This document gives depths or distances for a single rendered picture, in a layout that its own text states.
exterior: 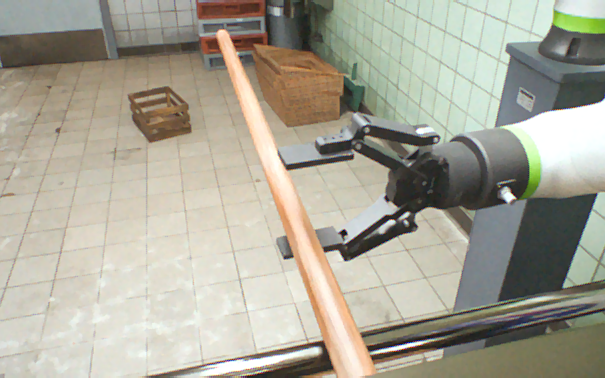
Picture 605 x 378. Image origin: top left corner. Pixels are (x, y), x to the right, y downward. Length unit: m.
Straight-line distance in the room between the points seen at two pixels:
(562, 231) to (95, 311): 1.75
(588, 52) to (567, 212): 0.38
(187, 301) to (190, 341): 0.22
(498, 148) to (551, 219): 0.72
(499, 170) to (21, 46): 5.09
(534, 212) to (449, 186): 0.70
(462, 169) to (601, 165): 0.14
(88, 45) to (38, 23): 0.45
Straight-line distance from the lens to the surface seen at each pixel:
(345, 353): 0.40
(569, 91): 1.13
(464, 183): 0.57
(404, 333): 0.47
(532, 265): 1.37
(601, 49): 1.17
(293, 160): 0.47
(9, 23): 5.40
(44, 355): 2.18
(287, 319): 2.07
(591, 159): 0.60
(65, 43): 5.35
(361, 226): 0.58
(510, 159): 0.59
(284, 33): 4.83
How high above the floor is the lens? 1.52
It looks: 32 degrees down
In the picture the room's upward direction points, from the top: straight up
